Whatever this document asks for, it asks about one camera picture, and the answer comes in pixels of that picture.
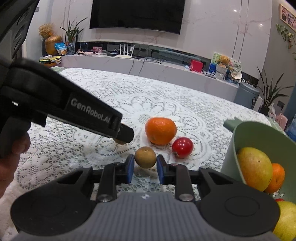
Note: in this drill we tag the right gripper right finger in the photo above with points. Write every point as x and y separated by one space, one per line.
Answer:
177 175

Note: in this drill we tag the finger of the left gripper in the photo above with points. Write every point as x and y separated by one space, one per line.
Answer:
125 134

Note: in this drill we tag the person left hand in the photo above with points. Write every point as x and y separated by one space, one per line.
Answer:
10 162

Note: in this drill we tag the trailing green plant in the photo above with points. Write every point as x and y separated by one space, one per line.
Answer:
288 37

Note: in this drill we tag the yellow-green pear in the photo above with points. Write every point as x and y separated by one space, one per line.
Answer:
285 228

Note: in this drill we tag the red cherry tomato back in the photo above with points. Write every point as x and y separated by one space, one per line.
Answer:
182 147

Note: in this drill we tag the white wifi router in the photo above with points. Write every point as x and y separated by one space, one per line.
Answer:
126 52

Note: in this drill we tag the pink small heater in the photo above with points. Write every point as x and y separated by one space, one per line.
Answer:
281 120

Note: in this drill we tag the framed wall picture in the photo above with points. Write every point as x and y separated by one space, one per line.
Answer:
287 17

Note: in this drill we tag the left potted plant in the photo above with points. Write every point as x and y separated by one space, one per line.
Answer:
71 33

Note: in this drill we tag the white tv cabinet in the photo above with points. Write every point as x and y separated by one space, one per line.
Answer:
154 69

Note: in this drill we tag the white lace tablecloth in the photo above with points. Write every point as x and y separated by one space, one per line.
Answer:
58 148

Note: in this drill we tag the blue water jug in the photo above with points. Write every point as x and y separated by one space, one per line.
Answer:
291 130

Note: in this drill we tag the orange tangerine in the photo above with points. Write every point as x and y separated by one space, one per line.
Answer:
160 131
277 179

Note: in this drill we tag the potted long-leaf plant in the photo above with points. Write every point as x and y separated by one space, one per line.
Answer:
270 91

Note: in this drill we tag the black wall television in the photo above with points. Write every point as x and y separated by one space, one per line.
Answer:
159 15

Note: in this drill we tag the red box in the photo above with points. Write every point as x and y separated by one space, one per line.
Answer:
196 66

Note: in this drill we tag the teddy bear bouquet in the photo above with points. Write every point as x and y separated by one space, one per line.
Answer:
222 64

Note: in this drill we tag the red cherry tomato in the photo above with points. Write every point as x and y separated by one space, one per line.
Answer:
182 147
279 199

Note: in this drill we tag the grey-blue trash bin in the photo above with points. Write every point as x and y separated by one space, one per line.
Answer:
246 95

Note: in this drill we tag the green colander bowl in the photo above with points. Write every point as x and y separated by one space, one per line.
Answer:
278 147

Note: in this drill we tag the golden vase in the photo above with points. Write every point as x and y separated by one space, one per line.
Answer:
50 44

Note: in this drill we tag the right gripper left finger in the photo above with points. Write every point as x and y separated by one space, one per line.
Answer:
112 175

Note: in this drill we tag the red cherry tomato front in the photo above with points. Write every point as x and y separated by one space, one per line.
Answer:
279 199

